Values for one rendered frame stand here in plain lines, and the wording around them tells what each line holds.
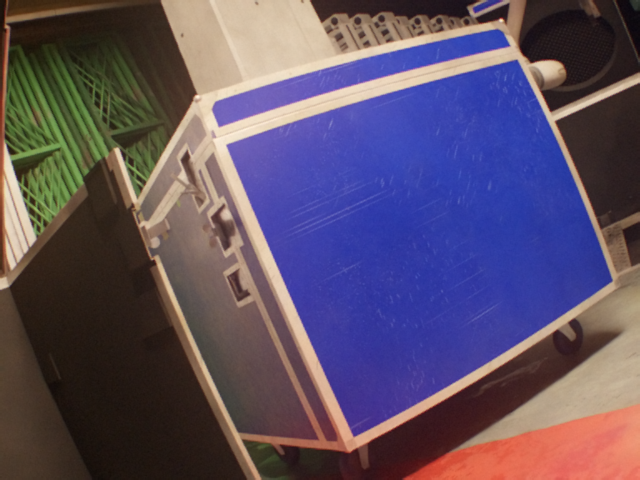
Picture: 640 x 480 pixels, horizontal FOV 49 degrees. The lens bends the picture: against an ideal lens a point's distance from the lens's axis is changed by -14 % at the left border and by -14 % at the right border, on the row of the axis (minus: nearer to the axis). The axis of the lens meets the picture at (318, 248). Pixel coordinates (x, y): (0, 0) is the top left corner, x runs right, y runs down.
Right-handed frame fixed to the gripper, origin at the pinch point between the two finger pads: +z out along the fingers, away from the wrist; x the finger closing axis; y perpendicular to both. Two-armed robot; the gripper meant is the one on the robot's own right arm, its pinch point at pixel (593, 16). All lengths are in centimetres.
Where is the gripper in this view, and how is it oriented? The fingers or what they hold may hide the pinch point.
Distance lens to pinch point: 279.0
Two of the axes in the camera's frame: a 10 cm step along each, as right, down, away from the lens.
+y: 8.7, -3.9, -3.0
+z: 4.0, 9.2, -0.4
